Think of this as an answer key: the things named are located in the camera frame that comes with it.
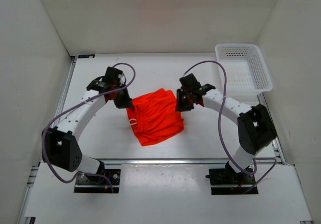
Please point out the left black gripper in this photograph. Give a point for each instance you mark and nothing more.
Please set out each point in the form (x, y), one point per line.
(127, 102)

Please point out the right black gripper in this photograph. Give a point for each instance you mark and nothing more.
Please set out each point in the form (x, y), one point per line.
(180, 107)

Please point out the orange shorts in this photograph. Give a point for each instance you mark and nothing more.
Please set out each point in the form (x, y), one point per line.
(153, 118)

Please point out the white plastic basket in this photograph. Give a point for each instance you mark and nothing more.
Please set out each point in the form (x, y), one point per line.
(245, 68)

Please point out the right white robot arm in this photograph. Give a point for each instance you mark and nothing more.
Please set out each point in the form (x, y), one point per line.
(255, 127)

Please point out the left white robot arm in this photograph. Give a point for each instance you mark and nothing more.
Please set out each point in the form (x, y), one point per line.
(60, 146)

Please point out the black corner label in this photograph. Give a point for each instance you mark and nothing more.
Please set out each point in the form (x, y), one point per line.
(86, 56)

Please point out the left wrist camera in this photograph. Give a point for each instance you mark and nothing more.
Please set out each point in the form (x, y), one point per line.
(121, 80)

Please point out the aluminium left rail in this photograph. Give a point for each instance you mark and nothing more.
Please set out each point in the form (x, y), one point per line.
(65, 86)

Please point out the aluminium front rail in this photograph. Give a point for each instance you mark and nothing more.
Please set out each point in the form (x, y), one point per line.
(163, 161)

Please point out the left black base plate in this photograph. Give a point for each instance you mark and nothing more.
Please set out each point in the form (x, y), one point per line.
(90, 184)

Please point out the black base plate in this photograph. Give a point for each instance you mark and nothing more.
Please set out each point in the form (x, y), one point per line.
(222, 184)
(90, 184)

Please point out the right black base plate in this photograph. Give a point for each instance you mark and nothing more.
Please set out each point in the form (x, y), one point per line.
(222, 184)

